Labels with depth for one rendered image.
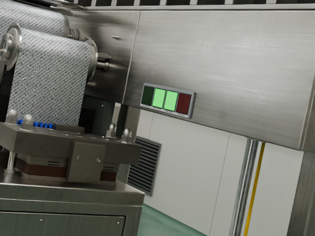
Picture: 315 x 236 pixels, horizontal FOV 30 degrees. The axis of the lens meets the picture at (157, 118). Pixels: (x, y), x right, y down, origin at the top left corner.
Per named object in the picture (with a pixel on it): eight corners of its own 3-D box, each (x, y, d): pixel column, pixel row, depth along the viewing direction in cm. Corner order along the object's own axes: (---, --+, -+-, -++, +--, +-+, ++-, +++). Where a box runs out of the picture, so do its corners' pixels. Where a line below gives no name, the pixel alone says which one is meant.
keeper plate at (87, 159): (64, 179, 166) (71, 141, 165) (95, 181, 171) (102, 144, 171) (68, 181, 164) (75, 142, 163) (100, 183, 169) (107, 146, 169)
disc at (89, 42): (71, 82, 199) (79, 39, 198) (72, 82, 199) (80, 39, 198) (91, 86, 187) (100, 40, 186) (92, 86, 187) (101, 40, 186)
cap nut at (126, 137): (117, 141, 179) (120, 126, 179) (127, 142, 182) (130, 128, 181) (123, 143, 176) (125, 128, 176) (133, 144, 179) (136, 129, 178)
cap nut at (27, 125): (17, 128, 161) (20, 112, 161) (30, 129, 164) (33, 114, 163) (22, 130, 158) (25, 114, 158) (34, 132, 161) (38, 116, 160)
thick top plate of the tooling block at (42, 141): (-6, 141, 169) (-3, 121, 169) (113, 154, 192) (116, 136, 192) (12, 152, 156) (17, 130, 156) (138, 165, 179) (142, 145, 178)
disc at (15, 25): (-2, 68, 185) (6, 22, 184) (-1, 69, 185) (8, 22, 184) (14, 72, 172) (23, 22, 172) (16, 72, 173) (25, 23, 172)
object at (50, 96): (4, 124, 175) (16, 62, 174) (75, 133, 188) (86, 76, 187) (5, 124, 174) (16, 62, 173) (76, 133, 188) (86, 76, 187)
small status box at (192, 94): (138, 105, 175) (143, 82, 175) (140, 106, 175) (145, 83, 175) (188, 118, 154) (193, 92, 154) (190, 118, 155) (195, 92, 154)
